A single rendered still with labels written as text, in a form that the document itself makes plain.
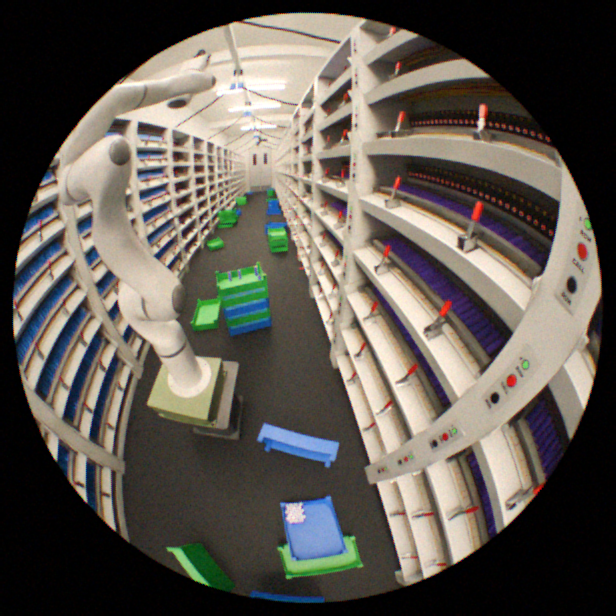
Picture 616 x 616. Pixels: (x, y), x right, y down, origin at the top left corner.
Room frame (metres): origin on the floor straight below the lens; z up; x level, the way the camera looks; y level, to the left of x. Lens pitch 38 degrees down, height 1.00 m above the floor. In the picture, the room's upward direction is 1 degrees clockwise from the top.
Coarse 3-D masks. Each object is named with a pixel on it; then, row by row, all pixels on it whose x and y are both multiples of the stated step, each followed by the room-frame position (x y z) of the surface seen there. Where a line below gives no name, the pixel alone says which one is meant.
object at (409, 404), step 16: (352, 288) 0.71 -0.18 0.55; (352, 304) 0.65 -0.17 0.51; (368, 304) 0.63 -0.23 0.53; (368, 336) 0.48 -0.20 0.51; (384, 336) 0.46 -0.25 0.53; (384, 352) 0.40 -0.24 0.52; (400, 352) 0.38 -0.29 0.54; (384, 368) 0.34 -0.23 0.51; (400, 368) 0.33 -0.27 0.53; (416, 384) 0.26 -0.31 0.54; (400, 400) 0.23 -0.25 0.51; (416, 400) 0.22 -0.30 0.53; (416, 416) 0.17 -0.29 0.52; (432, 416) 0.16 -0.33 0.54; (416, 432) 0.13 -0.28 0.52
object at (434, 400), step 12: (372, 300) 0.62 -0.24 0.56; (384, 312) 0.54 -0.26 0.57; (396, 336) 0.43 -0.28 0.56; (396, 348) 0.39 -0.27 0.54; (408, 348) 0.37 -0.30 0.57; (408, 360) 0.34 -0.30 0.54; (420, 372) 0.28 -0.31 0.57; (420, 384) 0.25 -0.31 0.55; (432, 396) 0.20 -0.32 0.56; (432, 408) 0.17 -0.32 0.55
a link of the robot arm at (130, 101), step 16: (112, 96) 0.26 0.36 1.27; (128, 96) 0.31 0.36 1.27; (96, 112) 0.23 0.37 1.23; (112, 112) 0.28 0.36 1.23; (80, 128) 0.21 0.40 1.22; (96, 128) 0.25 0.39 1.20; (80, 144) 0.23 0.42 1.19; (64, 160) 0.20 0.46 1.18; (64, 176) 0.20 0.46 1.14; (64, 192) 0.20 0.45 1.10
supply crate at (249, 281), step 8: (216, 272) 1.11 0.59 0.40; (232, 272) 1.16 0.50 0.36; (248, 272) 1.21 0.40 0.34; (224, 280) 1.13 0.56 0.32; (232, 280) 1.13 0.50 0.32; (240, 280) 1.13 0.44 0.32; (248, 280) 1.13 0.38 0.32; (256, 280) 1.13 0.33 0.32; (264, 280) 1.06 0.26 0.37; (224, 288) 0.96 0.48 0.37; (232, 288) 0.98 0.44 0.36; (240, 288) 1.00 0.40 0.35; (248, 288) 1.02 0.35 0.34; (256, 288) 1.04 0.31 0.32; (224, 296) 0.95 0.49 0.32
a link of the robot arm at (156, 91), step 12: (192, 72) 0.51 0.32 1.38; (204, 72) 0.56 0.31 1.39; (144, 84) 0.36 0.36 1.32; (156, 84) 0.41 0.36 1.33; (168, 84) 0.46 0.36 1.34; (180, 84) 0.49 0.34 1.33; (192, 84) 0.52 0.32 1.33; (204, 84) 0.56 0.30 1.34; (144, 96) 0.37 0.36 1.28; (156, 96) 0.43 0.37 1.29; (168, 96) 0.48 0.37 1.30
